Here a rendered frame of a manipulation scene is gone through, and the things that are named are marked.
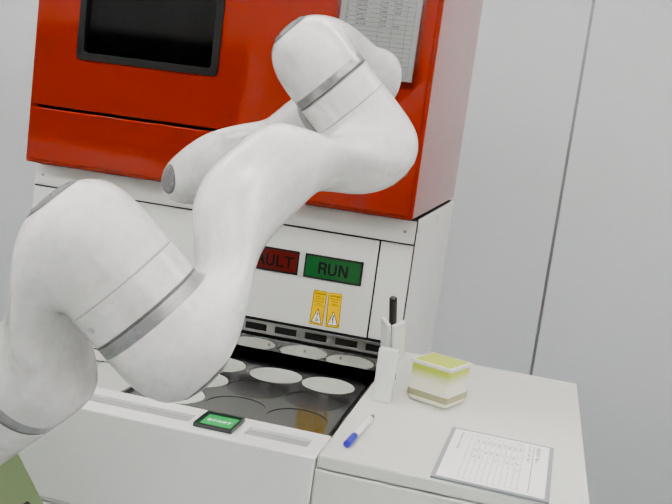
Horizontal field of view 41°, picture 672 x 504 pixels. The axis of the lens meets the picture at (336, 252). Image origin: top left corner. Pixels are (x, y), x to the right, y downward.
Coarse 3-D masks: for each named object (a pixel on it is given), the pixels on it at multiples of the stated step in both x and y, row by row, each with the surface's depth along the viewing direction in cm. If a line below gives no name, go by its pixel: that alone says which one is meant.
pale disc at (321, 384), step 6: (306, 378) 173; (312, 378) 173; (318, 378) 174; (324, 378) 174; (330, 378) 175; (306, 384) 169; (312, 384) 169; (318, 384) 170; (324, 384) 170; (330, 384) 171; (336, 384) 171; (342, 384) 172; (348, 384) 172; (318, 390) 166; (324, 390) 167; (330, 390) 167; (336, 390) 168; (342, 390) 168; (348, 390) 168
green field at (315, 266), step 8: (312, 256) 179; (312, 264) 179; (320, 264) 179; (328, 264) 178; (336, 264) 178; (344, 264) 177; (352, 264) 177; (360, 264) 177; (312, 272) 179; (320, 272) 179; (328, 272) 178; (336, 272) 178; (344, 272) 178; (352, 272) 177; (344, 280) 178; (352, 280) 177
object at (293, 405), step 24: (240, 360) 179; (240, 384) 164; (264, 384) 166; (288, 384) 167; (360, 384) 173; (216, 408) 149; (240, 408) 151; (264, 408) 152; (288, 408) 154; (312, 408) 156; (336, 408) 157
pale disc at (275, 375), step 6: (252, 372) 172; (258, 372) 172; (264, 372) 173; (270, 372) 173; (276, 372) 174; (282, 372) 174; (288, 372) 175; (294, 372) 175; (258, 378) 168; (264, 378) 169; (270, 378) 169; (276, 378) 170; (282, 378) 170; (288, 378) 171; (294, 378) 171; (300, 378) 172
